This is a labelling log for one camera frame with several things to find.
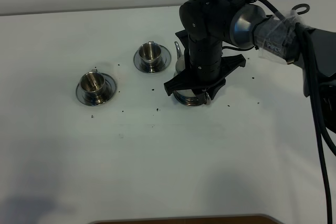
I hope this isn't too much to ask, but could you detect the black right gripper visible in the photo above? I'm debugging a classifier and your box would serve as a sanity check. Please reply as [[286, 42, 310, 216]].
[[164, 31, 246, 98]]

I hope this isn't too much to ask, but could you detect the steel saucer far left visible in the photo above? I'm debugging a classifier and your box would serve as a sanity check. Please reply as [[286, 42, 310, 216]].
[[76, 73, 117, 106]]

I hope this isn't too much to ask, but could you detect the steel teacup far left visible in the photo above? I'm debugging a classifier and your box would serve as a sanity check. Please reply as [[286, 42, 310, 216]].
[[78, 71, 109, 105]]

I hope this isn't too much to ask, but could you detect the stainless steel teapot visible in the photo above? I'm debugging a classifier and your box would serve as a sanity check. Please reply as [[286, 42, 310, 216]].
[[174, 41, 195, 96]]

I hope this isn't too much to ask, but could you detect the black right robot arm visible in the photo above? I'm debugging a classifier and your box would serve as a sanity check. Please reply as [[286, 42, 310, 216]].
[[164, 0, 304, 97]]

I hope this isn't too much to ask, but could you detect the steel teacup near teapot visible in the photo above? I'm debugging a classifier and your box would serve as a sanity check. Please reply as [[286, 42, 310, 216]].
[[139, 41, 162, 73]]

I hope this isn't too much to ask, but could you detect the steel saucer near teapot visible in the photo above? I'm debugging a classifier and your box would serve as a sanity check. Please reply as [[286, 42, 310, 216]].
[[133, 44, 171, 73]]

